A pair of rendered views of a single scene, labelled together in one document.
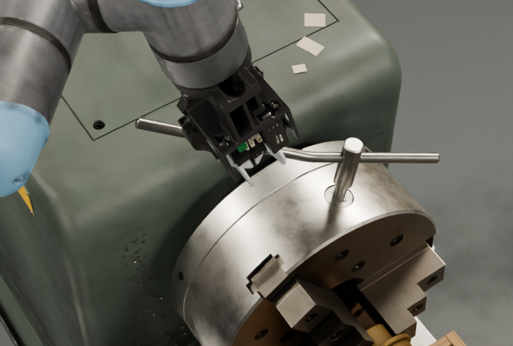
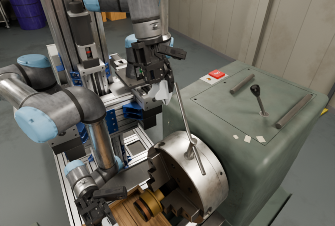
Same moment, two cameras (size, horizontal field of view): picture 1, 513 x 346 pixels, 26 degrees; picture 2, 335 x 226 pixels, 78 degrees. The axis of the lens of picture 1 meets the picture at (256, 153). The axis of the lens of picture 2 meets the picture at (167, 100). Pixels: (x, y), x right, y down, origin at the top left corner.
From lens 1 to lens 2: 0.92 m
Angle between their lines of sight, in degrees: 57
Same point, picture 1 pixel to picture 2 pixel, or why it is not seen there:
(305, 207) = (181, 146)
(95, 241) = (165, 110)
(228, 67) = (137, 34)
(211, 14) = (132, 5)
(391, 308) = (170, 198)
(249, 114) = (136, 55)
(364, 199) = (190, 164)
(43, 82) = not seen: outside the picture
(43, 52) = not seen: outside the picture
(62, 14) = not seen: outside the picture
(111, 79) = (211, 99)
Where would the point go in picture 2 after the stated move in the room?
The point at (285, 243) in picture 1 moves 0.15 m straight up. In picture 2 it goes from (168, 144) to (168, 111)
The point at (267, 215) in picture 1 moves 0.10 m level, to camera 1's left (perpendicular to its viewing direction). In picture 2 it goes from (177, 139) to (173, 120)
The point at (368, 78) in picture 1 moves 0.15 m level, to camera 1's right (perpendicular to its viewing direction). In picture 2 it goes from (246, 160) to (270, 208)
